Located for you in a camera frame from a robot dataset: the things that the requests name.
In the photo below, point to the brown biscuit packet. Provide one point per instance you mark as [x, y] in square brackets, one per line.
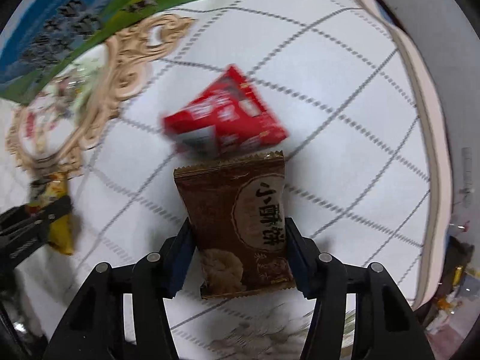
[237, 213]

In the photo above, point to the red snack box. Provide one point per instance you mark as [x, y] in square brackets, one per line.
[227, 118]

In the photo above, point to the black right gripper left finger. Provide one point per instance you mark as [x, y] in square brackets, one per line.
[119, 312]

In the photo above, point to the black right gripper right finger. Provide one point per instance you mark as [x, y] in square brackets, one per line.
[385, 325]

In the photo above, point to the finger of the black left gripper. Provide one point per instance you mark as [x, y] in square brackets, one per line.
[16, 248]
[23, 217]

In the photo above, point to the blue green cardboard box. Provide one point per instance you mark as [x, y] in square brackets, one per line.
[43, 36]

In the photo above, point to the white checked floral quilt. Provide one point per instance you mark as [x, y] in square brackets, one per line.
[367, 169]

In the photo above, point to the yellow snack packet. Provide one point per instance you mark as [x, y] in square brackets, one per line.
[49, 196]

